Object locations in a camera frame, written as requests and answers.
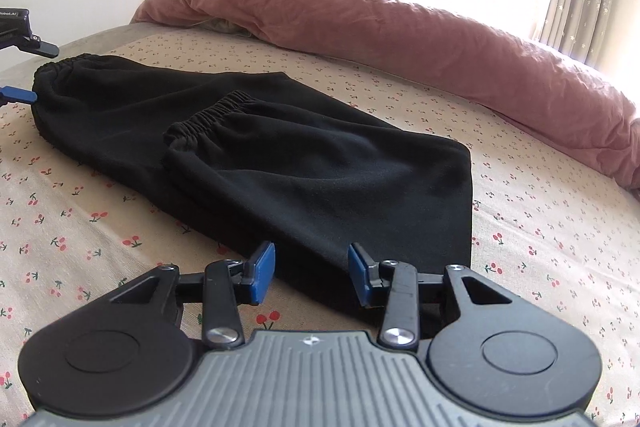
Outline pink duvet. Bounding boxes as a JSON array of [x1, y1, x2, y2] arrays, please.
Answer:
[[134, 0, 639, 190]]

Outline black pants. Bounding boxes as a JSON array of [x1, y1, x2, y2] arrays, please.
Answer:
[[32, 54, 473, 319]]

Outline cherry print cloth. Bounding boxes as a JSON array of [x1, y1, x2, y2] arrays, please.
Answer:
[[1, 25, 639, 426]]

